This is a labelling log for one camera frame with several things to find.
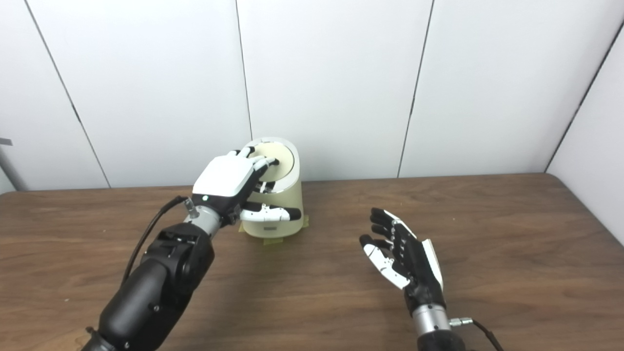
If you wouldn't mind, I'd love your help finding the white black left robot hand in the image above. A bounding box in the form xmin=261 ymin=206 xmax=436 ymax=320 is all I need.
xmin=192 ymin=146 xmax=302 ymax=227

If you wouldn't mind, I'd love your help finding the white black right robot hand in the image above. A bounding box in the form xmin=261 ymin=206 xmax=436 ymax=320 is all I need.
xmin=359 ymin=208 xmax=447 ymax=312

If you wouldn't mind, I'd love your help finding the cream round bin lid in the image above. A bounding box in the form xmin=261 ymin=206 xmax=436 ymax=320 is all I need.
xmin=242 ymin=140 xmax=295 ymax=181

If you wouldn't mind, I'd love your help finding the cream-colored bin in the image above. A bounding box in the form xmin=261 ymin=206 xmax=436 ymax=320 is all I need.
xmin=239 ymin=137 xmax=305 ymax=238

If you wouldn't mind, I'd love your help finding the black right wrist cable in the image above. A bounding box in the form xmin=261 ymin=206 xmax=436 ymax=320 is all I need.
xmin=448 ymin=317 xmax=505 ymax=351

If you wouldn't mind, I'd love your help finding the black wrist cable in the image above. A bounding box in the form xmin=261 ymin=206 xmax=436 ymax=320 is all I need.
xmin=121 ymin=195 xmax=200 ymax=286
xmin=448 ymin=317 xmax=505 ymax=351

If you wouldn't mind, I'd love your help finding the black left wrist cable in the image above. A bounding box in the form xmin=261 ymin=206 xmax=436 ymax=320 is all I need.
xmin=121 ymin=195 xmax=200 ymax=286

